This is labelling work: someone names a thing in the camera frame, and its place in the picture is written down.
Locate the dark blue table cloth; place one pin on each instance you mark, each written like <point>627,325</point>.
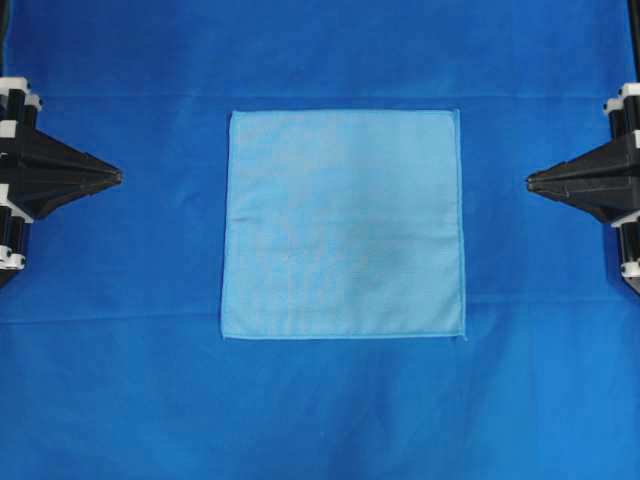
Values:
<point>113,365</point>

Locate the light blue towel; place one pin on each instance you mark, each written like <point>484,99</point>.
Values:
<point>344,224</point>

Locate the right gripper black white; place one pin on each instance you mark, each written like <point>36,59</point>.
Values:
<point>580,182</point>

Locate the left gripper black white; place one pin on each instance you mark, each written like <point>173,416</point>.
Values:
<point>32,194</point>

